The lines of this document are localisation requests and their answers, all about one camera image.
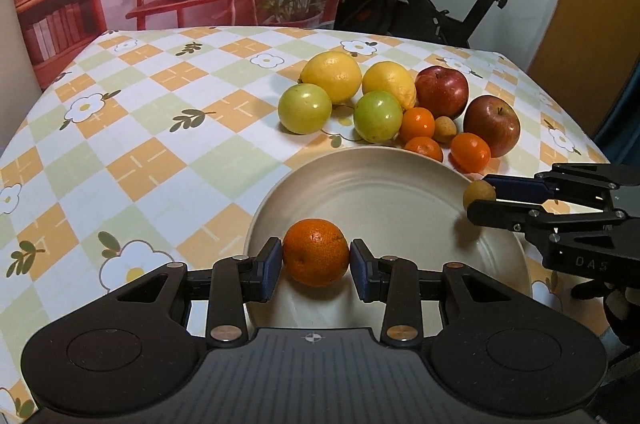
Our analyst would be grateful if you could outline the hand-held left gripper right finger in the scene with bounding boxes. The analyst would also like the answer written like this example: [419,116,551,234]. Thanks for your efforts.
[349,238,516,349]

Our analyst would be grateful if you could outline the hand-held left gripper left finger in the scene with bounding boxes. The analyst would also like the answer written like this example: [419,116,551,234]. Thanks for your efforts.
[107,236,286,350]

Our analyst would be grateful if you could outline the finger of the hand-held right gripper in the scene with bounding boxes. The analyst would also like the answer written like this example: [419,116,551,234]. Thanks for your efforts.
[467,199,628,237]
[482,163,640,210]

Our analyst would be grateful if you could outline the small tan round fruit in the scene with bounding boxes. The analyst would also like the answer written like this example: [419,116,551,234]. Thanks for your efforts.
[432,116,457,144]
[462,179,497,211]

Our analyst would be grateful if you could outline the large orange mandarin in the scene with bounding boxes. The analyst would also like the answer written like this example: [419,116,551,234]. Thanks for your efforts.
[282,218,350,288]

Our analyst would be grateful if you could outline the red apple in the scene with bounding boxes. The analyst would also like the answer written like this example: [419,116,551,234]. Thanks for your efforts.
[463,95,521,158]
[414,66,470,121]

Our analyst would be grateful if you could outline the cream round plate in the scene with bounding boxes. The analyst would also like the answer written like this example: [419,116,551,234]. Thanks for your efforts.
[243,147,532,341]

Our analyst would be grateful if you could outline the yellow lemon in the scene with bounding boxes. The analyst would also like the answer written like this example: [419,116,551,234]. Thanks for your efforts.
[361,61,417,111]
[299,51,363,106]

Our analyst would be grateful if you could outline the person's right hand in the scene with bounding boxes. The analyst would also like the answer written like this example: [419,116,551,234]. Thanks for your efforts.
[572,281,640,350]

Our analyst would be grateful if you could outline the small orange mandarin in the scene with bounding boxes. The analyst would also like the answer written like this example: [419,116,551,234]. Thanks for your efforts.
[404,136,444,163]
[451,132,492,173]
[398,107,436,142]

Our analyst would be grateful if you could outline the dark blue cloth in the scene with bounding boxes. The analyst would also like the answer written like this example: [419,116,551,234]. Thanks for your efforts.
[595,74,640,165]

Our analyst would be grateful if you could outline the green round fruit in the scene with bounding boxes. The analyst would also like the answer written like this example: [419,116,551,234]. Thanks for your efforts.
[278,84,333,135]
[353,90,404,143]

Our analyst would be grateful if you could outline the floral checkered tablecloth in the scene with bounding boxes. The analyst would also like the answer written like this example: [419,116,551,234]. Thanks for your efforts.
[0,26,611,424]

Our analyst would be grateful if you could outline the orange wooden door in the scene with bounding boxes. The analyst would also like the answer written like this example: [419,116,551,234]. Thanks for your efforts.
[527,0,640,140]

